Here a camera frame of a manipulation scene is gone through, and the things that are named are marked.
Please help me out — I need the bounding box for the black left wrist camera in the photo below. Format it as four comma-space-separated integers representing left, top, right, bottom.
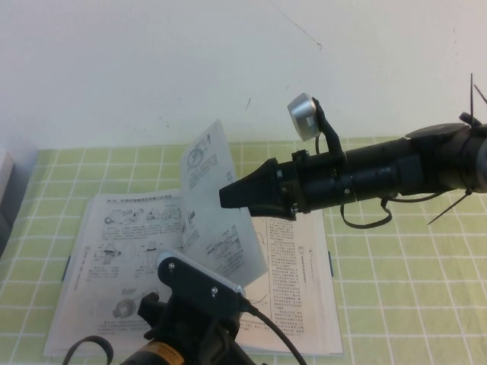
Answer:
157, 249, 246, 317

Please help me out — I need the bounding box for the white technical book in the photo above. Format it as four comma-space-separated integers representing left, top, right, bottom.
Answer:
42, 118, 346, 358

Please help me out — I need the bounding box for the silver round right wrist camera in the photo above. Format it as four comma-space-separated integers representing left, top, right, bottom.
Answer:
286, 92, 342, 157

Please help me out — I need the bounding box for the black flat cable loop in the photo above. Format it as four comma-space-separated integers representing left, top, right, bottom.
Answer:
62, 335, 114, 365
339, 191, 443, 230

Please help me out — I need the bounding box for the beige box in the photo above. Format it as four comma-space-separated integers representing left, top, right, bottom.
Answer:
0, 151, 16, 218

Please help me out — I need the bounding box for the dark grey object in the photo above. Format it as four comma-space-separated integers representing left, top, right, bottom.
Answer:
0, 212, 13, 258

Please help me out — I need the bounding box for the green checked tablecloth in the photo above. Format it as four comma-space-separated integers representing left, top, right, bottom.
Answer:
0, 135, 487, 365

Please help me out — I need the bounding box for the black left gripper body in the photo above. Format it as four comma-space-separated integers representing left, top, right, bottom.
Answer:
137, 290, 245, 365

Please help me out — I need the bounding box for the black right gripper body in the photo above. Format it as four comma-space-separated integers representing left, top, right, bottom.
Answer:
273, 150, 354, 221

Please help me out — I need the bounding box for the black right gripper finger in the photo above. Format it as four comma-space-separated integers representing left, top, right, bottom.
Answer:
218, 157, 279, 210
246, 198, 298, 221

